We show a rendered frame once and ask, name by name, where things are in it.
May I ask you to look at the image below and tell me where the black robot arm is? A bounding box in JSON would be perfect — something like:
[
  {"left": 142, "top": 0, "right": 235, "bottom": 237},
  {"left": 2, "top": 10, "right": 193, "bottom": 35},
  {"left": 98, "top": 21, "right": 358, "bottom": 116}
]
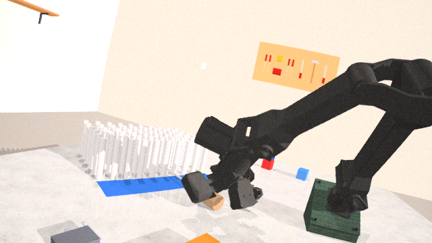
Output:
[{"left": 194, "top": 58, "right": 432, "bottom": 219}]

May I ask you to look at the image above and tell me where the small light blue cube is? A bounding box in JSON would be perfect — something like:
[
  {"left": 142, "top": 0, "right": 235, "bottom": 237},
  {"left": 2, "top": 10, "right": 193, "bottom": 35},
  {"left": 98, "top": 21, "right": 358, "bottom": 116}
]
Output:
[{"left": 296, "top": 167, "right": 309, "bottom": 181}]

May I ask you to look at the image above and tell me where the red cube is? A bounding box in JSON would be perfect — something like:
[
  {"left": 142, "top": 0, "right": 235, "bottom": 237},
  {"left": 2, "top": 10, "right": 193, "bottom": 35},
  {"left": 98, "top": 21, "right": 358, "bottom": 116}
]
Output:
[{"left": 261, "top": 159, "right": 274, "bottom": 170}]

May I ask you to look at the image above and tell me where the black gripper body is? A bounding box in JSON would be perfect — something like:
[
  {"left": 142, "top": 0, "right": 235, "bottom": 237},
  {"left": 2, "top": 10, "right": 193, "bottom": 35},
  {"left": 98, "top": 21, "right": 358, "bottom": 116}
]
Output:
[{"left": 181, "top": 153, "right": 255, "bottom": 204}]

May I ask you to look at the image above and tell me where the blue flat strip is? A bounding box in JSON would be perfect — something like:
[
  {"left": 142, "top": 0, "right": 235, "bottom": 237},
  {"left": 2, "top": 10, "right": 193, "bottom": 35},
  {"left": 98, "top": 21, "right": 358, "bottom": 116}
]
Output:
[{"left": 97, "top": 176, "right": 183, "bottom": 197}]

